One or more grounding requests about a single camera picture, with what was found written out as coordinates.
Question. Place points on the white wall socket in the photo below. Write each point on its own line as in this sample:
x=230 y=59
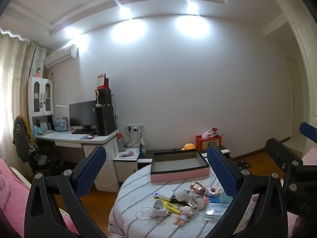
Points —
x=135 y=128

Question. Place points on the black speaker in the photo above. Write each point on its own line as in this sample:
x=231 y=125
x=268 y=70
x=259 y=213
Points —
x=104 y=96

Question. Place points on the black monitor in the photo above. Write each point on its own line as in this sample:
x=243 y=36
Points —
x=83 y=114

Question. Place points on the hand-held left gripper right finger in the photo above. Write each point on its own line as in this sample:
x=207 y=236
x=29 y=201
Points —
x=223 y=171

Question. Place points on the white air conditioner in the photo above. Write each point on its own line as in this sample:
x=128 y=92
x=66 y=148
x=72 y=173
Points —
x=62 y=55

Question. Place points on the red-capped bottle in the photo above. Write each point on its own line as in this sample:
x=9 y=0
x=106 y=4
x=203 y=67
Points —
x=120 y=141

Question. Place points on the white glass-door cabinet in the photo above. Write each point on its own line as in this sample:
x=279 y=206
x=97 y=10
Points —
x=40 y=96

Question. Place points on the office chair with clothes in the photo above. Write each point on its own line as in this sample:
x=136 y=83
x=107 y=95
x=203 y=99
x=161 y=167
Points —
x=27 y=143

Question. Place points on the low black cabinet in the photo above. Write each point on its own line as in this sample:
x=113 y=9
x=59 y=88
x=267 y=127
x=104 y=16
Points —
x=146 y=157

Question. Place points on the white round gadget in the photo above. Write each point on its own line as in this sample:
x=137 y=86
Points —
x=158 y=209

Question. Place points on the black computer tower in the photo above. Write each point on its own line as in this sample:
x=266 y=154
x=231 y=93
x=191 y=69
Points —
x=105 y=120

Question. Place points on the pink plush toy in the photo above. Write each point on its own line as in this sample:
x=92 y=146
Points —
x=205 y=135

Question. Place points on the white door frame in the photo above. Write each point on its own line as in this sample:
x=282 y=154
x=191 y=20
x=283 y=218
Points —
x=304 y=79

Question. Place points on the white nightstand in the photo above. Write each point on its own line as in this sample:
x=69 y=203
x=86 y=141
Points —
x=125 y=164

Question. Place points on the black keyboard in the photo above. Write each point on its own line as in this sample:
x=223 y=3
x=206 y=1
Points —
x=83 y=131

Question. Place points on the small doll figure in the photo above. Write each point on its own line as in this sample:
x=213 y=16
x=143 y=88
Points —
x=183 y=218

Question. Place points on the orange octopus plush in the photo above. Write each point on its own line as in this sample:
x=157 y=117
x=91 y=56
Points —
x=187 y=146

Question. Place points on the clear plastic case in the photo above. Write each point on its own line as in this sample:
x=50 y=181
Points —
x=215 y=210

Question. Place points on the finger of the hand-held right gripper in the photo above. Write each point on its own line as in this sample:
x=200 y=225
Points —
x=309 y=130
x=282 y=153

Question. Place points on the teal pouch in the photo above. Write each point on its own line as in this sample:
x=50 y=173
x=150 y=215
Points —
x=226 y=197

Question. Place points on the pink blanket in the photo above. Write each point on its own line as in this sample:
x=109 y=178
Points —
x=12 y=193

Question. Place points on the black hair clip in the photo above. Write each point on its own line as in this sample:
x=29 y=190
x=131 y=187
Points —
x=178 y=201

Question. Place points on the snack bag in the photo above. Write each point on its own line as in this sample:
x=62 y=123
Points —
x=143 y=146

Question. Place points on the red desk calendar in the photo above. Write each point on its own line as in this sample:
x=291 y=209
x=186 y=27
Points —
x=102 y=81

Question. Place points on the beige curtain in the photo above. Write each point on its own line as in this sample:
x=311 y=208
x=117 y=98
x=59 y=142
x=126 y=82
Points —
x=12 y=91

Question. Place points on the yellow highlighter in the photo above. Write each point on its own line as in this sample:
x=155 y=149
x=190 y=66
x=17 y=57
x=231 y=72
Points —
x=171 y=204

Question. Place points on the rose gold cup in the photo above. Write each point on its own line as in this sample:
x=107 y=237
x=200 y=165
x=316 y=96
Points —
x=198 y=188

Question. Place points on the white round night light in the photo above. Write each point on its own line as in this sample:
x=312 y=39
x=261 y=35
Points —
x=181 y=194

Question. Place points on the pink storage box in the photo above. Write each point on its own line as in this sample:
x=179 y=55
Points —
x=178 y=162

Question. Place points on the white box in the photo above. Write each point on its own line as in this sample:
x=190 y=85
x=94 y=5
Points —
x=164 y=193

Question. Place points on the red crate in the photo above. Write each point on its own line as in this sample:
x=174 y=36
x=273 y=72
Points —
x=209 y=144

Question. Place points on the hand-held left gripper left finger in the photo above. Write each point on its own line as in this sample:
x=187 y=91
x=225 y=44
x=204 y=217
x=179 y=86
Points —
x=90 y=168

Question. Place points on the small doll with red dress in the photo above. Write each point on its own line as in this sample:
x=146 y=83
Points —
x=38 y=72

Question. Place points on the white desk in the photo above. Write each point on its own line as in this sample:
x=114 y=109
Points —
x=99 y=148

